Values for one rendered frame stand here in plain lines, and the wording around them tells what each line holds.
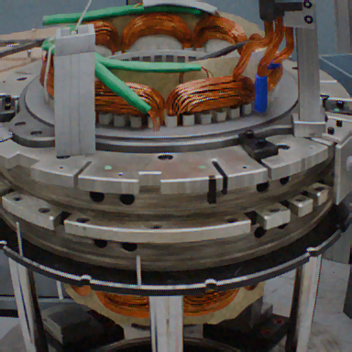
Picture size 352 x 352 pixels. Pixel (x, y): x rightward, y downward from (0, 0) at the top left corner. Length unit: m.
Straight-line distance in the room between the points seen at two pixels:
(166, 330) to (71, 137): 0.16
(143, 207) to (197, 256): 0.05
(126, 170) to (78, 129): 0.05
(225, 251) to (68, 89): 0.15
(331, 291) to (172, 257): 0.46
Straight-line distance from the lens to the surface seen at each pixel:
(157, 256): 0.70
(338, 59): 1.04
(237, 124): 0.72
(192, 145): 0.70
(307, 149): 0.70
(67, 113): 0.68
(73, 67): 0.67
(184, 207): 0.68
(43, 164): 0.69
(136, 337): 1.02
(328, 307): 1.11
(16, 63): 1.01
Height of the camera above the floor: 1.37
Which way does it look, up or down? 25 degrees down
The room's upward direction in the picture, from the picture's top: 1 degrees counter-clockwise
